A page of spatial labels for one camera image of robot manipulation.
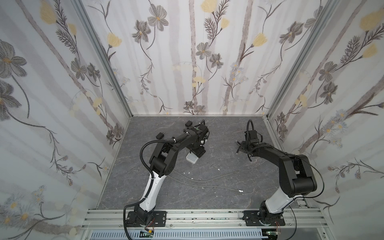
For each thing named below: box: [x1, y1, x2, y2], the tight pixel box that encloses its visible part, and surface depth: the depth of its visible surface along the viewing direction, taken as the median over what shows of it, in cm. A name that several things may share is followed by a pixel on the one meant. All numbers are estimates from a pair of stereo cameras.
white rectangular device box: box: [186, 152, 199, 164], surface depth 96 cm
